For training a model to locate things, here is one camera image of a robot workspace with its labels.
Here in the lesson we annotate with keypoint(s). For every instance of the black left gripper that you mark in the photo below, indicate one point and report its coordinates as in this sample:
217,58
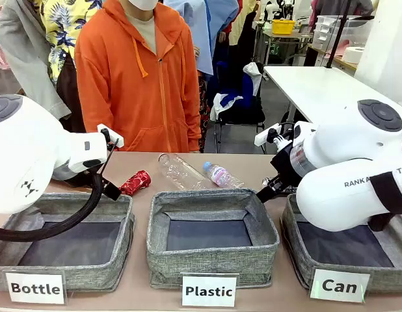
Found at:
111,191

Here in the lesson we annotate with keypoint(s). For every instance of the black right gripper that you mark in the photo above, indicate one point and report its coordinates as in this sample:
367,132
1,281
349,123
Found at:
285,165

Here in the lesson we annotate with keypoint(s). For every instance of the crushed red can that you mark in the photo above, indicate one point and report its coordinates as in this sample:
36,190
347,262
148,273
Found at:
136,182

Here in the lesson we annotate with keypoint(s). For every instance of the small bottle with pink label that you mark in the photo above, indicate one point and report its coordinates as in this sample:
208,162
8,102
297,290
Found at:
220,174

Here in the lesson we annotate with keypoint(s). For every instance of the large clear plastic bottle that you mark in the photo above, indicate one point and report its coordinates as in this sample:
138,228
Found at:
178,170

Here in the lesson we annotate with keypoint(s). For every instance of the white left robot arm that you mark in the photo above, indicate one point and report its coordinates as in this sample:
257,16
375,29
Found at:
25,146

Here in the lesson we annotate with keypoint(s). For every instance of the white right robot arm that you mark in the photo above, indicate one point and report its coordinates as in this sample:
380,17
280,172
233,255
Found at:
334,195

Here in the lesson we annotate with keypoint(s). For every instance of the grey fabric basket labelled Bottle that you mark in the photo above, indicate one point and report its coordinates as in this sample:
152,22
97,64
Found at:
90,276

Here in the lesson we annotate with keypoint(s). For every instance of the grey fabric basket labelled Plastic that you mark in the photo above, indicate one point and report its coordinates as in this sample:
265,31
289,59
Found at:
204,263

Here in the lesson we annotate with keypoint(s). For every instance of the white Can label card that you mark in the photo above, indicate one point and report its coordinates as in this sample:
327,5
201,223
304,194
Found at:
339,286

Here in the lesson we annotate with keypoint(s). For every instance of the grey fabric basket labelled Can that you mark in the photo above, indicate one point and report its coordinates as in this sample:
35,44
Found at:
383,276

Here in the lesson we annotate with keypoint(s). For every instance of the yellow plastic basket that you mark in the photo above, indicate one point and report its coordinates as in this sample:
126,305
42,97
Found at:
283,26

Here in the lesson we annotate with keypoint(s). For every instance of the black chair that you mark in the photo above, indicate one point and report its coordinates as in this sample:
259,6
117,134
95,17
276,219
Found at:
243,113

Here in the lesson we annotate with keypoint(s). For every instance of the white and blue cloth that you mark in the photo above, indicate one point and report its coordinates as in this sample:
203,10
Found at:
220,104

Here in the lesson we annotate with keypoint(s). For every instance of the white side table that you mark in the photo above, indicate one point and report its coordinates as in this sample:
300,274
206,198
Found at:
318,87

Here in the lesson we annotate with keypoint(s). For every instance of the person in orange hoodie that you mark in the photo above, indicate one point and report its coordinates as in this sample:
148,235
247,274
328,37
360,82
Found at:
129,81

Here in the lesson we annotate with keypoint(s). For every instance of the red floral black trousers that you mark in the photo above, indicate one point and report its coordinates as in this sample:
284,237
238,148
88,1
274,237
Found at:
203,97

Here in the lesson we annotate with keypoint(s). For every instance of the white Plastic label card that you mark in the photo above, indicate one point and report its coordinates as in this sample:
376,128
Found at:
209,291

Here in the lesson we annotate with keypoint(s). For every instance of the white cloth on chair back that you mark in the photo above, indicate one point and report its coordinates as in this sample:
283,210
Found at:
251,70

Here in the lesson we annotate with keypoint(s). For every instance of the white Bottle label card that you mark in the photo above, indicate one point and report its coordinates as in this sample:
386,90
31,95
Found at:
35,287

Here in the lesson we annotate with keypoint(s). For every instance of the grey metal table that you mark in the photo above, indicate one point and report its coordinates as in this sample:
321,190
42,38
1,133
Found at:
285,36

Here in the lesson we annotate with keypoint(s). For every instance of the white paper roll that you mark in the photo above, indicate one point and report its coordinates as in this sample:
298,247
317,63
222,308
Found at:
354,55

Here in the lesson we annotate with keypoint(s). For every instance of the clear plastic drawer unit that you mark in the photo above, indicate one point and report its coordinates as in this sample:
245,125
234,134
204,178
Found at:
324,32

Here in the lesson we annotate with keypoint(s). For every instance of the black pole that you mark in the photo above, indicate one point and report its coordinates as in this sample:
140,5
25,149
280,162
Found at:
337,35

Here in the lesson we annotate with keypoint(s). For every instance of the person in grey jacket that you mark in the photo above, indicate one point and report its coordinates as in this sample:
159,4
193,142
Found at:
22,48

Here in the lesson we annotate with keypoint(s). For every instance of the light blue garment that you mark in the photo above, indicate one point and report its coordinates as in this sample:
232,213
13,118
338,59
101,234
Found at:
201,26

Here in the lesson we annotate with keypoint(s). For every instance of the yellow floral shirt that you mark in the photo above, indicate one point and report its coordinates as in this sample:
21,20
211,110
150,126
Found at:
61,19

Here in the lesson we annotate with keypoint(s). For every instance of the white face mask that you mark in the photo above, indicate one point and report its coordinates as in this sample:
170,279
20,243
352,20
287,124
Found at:
142,4

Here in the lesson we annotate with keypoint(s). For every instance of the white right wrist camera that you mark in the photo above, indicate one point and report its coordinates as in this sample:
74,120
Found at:
262,138

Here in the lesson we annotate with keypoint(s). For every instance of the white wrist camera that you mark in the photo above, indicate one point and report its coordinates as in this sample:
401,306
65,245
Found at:
114,138
262,138

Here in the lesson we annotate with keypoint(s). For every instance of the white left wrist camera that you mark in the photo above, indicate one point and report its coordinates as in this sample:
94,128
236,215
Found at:
114,138

